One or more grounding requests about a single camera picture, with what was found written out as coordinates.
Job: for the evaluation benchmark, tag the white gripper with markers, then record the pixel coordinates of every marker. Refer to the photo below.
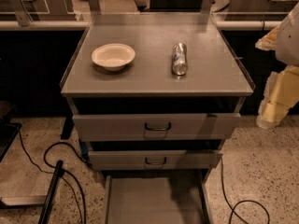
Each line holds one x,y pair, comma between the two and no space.
289,44

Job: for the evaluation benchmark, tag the silver redbull can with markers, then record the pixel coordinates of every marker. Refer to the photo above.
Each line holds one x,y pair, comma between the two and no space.
179,59

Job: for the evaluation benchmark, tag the grey drawer cabinet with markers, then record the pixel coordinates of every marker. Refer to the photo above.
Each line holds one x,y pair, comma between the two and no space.
214,83

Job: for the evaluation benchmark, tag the top grey drawer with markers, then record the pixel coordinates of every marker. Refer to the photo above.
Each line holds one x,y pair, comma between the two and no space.
141,127

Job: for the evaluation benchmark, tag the grey drawer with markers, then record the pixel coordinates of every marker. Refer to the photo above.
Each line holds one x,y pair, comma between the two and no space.
153,160
166,199
141,127

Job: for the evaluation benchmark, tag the bottom grey drawer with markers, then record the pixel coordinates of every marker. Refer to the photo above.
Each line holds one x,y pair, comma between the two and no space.
166,199

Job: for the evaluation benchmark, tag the middle grey drawer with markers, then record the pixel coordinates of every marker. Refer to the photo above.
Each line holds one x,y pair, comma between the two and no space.
153,160

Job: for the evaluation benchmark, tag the white paper bowl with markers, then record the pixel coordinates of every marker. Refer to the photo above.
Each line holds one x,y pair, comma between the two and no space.
113,57

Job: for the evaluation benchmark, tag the black bar on floor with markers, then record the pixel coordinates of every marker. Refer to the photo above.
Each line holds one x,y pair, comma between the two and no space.
45,213

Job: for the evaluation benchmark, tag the dark tray left edge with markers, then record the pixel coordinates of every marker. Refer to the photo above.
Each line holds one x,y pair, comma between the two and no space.
8,132

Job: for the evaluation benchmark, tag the white horizontal rail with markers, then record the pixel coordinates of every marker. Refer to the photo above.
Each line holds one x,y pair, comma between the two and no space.
82,25

